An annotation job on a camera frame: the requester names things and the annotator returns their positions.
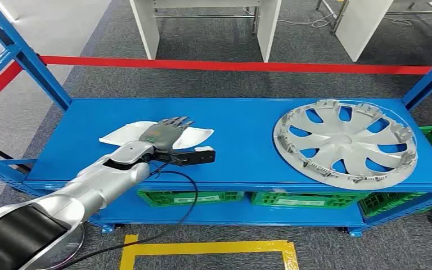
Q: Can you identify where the green open plastic crate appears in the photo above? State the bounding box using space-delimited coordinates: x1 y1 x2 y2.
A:
359 125 432 218

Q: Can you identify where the silver wheel hubcap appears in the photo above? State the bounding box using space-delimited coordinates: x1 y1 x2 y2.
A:
273 99 419 191

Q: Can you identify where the white floor cable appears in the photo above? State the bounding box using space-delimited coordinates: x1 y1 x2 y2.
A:
275 13 338 29

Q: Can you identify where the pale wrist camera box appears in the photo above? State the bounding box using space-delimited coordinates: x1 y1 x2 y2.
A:
190 146 216 165

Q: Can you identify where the long red barrier belt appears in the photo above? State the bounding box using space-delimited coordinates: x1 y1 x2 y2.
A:
40 56 432 76

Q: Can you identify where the white curved body panel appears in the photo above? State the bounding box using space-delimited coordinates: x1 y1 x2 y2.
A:
98 120 214 151

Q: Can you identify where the short red barrier belt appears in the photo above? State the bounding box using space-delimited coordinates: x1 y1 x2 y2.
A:
0 61 24 114

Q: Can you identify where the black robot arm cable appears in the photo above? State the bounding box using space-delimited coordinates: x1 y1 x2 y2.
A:
57 160 199 270

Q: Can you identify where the black pole stand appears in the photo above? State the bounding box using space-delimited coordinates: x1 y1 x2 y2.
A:
0 137 30 173

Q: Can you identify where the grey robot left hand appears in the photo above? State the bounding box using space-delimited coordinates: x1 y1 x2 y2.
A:
139 116 195 152

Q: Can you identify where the white office desk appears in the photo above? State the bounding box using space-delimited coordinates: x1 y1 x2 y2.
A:
129 0 282 63
314 0 432 62

